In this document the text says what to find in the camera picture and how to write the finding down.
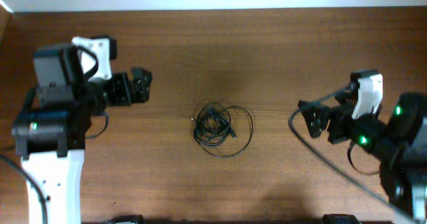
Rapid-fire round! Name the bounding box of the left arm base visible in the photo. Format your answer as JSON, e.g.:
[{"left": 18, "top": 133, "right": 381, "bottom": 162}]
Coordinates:
[{"left": 106, "top": 215, "right": 145, "bottom": 224}]

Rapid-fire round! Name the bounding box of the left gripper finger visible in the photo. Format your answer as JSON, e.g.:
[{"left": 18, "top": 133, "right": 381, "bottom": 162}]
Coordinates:
[
  {"left": 131, "top": 67, "right": 153, "bottom": 87},
  {"left": 133, "top": 83, "right": 149, "bottom": 103}
]

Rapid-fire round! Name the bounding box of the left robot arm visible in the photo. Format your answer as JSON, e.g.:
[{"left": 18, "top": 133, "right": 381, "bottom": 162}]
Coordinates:
[{"left": 11, "top": 43, "right": 153, "bottom": 223}]

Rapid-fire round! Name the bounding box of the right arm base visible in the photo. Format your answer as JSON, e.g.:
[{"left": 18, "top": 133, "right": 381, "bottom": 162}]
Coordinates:
[{"left": 321, "top": 214, "right": 360, "bottom": 224}]

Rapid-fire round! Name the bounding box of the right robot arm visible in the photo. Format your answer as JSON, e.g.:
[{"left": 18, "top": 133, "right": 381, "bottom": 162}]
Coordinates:
[{"left": 297, "top": 92, "right": 426, "bottom": 223}]

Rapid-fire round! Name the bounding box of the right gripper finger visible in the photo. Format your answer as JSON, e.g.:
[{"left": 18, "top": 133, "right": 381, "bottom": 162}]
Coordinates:
[
  {"left": 305, "top": 116, "right": 330, "bottom": 138},
  {"left": 298, "top": 100, "right": 331, "bottom": 118}
]

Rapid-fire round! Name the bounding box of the black cable bundle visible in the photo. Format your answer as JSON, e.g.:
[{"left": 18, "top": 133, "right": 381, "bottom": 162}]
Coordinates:
[{"left": 191, "top": 101, "right": 254, "bottom": 159}]

